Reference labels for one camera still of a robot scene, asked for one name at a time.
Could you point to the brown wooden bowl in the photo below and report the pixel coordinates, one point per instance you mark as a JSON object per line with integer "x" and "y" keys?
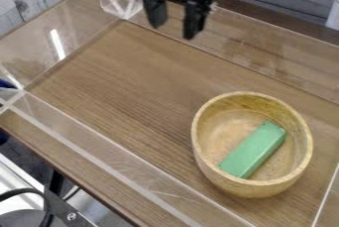
{"x": 222, "y": 124}

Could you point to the green rectangular block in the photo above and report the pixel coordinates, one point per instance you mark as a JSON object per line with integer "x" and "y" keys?
{"x": 255, "y": 149}

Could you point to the black table leg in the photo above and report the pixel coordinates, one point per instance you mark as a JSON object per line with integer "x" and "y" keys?
{"x": 57, "y": 183}

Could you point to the blue object at edge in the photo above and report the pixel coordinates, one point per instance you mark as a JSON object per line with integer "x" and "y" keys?
{"x": 6, "y": 84}

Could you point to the black metal bracket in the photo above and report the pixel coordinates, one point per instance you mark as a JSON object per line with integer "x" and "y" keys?
{"x": 62, "y": 215}

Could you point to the clear acrylic enclosure wall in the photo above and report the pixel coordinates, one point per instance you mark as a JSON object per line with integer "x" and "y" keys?
{"x": 107, "y": 93}

